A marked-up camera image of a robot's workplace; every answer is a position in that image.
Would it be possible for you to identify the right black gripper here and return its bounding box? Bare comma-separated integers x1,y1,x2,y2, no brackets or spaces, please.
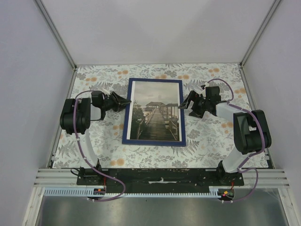
178,91,210,119

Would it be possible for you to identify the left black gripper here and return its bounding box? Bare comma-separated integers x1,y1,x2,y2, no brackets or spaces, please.
102,91,132,113

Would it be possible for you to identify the wooden picture frame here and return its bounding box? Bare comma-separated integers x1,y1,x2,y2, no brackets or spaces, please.
121,78,187,147

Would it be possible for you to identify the boardwalk landscape photo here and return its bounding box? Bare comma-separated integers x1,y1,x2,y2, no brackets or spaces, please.
126,80,183,142

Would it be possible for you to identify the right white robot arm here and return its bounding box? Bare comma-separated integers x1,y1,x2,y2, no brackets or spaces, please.
178,85,272,186

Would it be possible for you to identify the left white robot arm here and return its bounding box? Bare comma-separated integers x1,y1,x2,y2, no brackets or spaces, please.
60,90,131,185

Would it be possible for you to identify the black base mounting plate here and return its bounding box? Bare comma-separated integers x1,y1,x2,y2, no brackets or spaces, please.
88,168,244,194

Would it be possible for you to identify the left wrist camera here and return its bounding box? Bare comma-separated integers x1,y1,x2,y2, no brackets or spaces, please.
101,89,110,95

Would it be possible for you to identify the white slotted cable duct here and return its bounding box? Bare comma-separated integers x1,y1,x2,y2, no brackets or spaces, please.
44,186,236,198

